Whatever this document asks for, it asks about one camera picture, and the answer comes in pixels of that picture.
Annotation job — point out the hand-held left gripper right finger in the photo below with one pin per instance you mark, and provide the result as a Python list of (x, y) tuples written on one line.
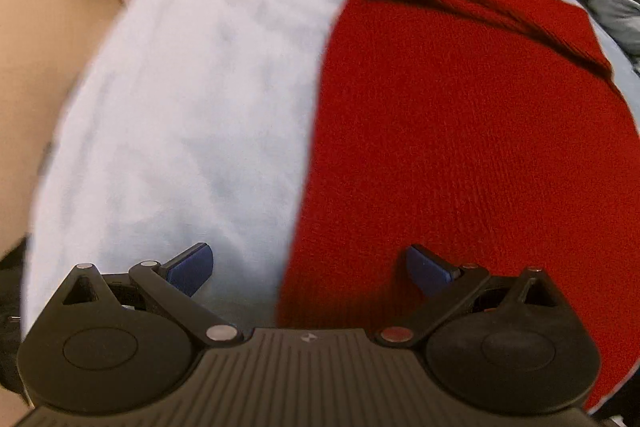
[(429, 269)]

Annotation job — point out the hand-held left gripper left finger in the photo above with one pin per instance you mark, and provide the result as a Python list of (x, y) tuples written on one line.
[(190, 268)]

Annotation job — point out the red knitted cardigan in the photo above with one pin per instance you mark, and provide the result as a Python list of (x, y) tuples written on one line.
[(450, 132)]

